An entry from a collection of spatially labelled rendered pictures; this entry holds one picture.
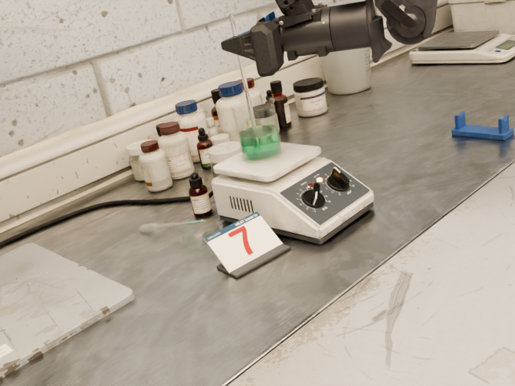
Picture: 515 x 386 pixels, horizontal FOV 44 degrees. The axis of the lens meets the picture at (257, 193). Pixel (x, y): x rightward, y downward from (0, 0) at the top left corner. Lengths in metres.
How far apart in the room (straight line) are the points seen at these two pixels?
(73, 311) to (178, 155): 0.44
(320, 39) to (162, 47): 0.59
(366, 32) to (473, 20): 1.15
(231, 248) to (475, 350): 0.34
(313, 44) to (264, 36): 0.08
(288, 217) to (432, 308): 0.25
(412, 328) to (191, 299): 0.27
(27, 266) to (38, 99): 0.36
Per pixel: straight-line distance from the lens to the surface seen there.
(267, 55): 0.77
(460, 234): 0.83
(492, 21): 1.92
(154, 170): 1.13
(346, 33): 0.81
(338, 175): 0.88
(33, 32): 1.21
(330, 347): 0.65
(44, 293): 0.88
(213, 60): 1.43
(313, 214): 0.83
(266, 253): 0.83
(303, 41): 0.83
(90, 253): 0.97
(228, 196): 0.92
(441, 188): 0.96
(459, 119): 1.17
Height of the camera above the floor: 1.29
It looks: 22 degrees down
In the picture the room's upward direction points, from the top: 11 degrees counter-clockwise
